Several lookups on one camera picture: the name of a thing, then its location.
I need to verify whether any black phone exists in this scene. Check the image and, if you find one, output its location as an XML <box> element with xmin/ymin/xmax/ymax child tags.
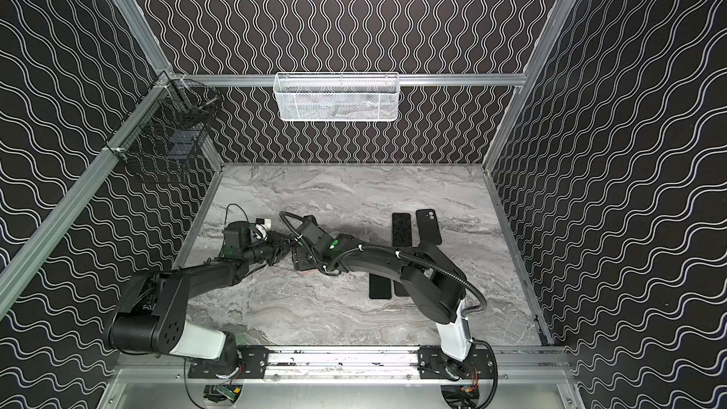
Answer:
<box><xmin>391</xmin><ymin>213</ymin><xmax>413</xmax><ymax>247</ymax></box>

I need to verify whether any black corrugated cable conduit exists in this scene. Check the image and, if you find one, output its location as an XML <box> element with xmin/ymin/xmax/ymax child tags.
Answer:
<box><xmin>277</xmin><ymin>211</ymin><xmax>490</xmax><ymax>314</ymax></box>

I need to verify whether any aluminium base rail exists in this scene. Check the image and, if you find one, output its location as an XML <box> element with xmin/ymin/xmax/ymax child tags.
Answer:
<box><xmin>114</xmin><ymin>346</ymin><xmax>570</xmax><ymax>386</ymax></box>

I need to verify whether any white wire mesh basket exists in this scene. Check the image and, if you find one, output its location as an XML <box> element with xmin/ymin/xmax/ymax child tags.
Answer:
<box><xmin>273</xmin><ymin>72</ymin><xmax>401</xmax><ymax>122</ymax></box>

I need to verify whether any black mounting plate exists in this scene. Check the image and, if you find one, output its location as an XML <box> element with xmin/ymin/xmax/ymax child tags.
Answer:
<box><xmin>187</xmin><ymin>346</ymin><xmax>271</xmax><ymax>381</ymax></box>
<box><xmin>417</xmin><ymin>347</ymin><xmax>497</xmax><ymax>382</ymax></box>

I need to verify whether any black wire basket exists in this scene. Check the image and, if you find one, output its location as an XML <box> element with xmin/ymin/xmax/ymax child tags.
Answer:
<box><xmin>114</xmin><ymin>79</ymin><xmax>223</xmax><ymax>186</ymax></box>

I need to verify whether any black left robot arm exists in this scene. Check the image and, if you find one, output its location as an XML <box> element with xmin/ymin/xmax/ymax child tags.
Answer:
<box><xmin>102</xmin><ymin>221</ymin><xmax>295</xmax><ymax>367</ymax></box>

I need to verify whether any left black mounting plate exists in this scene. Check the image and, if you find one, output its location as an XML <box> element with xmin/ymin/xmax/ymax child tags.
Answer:
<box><xmin>187</xmin><ymin>346</ymin><xmax>271</xmax><ymax>381</ymax></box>

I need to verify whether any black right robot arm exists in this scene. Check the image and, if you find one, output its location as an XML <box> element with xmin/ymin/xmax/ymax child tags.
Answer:
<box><xmin>279</xmin><ymin>211</ymin><xmax>487</xmax><ymax>363</ymax></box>

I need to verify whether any black phone case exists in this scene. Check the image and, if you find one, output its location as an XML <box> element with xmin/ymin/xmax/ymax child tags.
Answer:
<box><xmin>416</xmin><ymin>208</ymin><xmax>443</xmax><ymax>245</ymax></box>

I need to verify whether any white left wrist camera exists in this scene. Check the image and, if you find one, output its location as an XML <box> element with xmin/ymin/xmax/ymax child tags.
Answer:
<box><xmin>253</xmin><ymin>218</ymin><xmax>272</xmax><ymax>242</ymax></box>

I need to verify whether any black smartphone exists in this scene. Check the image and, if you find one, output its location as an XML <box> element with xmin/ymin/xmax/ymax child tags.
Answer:
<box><xmin>368</xmin><ymin>274</ymin><xmax>393</xmax><ymax>300</ymax></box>

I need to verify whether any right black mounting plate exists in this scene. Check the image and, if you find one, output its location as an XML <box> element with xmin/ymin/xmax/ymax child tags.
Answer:
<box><xmin>417</xmin><ymin>347</ymin><xmax>497</xmax><ymax>382</ymax></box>

